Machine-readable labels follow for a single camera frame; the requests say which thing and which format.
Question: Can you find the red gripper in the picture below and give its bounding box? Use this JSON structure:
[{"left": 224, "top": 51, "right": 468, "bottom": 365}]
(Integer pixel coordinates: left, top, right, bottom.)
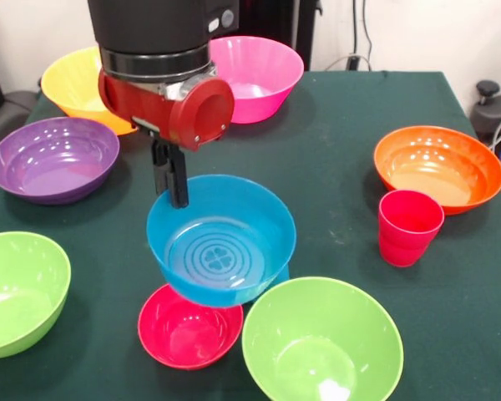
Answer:
[{"left": 98, "top": 69, "right": 236, "bottom": 209}]

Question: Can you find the small blue plastic bowl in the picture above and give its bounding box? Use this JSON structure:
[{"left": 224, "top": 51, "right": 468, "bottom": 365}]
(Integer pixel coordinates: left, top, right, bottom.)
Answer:
[{"left": 145, "top": 174, "right": 297, "bottom": 306}]

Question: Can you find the small red plastic bowl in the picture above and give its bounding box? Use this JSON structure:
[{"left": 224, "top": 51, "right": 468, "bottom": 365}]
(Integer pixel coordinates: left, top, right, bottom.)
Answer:
[{"left": 137, "top": 283, "right": 244, "bottom": 371}]

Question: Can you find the light green plastic bowl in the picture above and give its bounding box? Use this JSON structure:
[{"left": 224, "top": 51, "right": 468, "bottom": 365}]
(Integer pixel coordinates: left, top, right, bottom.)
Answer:
[
  {"left": 0, "top": 231, "right": 72, "bottom": 360},
  {"left": 241, "top": 276, "right": 405, "bottom": 401}
]

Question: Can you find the shallow purple plastic bowl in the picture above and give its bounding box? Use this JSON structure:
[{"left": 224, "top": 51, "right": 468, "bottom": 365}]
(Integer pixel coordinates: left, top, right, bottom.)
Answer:
[{"left": 0, "top": 116, "right": 121, "bottom": 206}]

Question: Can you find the large yellow-orange plastic bowl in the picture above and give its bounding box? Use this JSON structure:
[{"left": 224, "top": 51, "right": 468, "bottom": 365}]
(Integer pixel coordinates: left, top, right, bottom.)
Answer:
[{"left": 40, "top": 45, "right": 139, "bottom": 136}]

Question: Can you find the large pink plastic bowl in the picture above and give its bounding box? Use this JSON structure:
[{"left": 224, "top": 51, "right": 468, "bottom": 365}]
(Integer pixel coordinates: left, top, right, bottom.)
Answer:
[{"left": 208, "top": 35, "right": 305, "bottom": 124}]

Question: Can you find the dark green table cloth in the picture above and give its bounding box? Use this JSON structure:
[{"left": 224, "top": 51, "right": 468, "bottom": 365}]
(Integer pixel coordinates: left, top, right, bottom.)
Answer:
[{"left": 0, "top": 69, "right": 501, "bottom": 401}]

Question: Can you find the red plastic cup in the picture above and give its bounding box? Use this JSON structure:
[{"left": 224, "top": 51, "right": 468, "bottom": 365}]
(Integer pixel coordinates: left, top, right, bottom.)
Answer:
[{"left": 377, "top": 188, "right": 446, "bottom": 268}]

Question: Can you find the shallow orange plastic bowl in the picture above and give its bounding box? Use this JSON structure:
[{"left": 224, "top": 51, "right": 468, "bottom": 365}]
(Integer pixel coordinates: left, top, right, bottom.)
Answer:
[{"left": 373, "top": 125, "right": 501, "bottom": 216}]

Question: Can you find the black floor stand base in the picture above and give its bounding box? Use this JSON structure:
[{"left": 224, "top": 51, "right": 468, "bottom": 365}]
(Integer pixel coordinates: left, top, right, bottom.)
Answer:
[{"left": 470, "top": 80, "right": 501, "bottom": 145}]

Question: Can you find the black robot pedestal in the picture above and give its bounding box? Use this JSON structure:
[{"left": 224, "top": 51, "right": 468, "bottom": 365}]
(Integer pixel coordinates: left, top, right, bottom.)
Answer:
[{"left": 235, "top": 0, "right": 318, "bottom": 70}]

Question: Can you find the black wall cable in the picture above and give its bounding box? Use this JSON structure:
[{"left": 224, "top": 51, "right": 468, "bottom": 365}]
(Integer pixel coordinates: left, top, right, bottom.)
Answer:
[
  {"left": 361, "top": 0, "right": 373, "bottom": 70},
  {"left": 352, "top": 0, "right": 359, "bottom": 58}
]

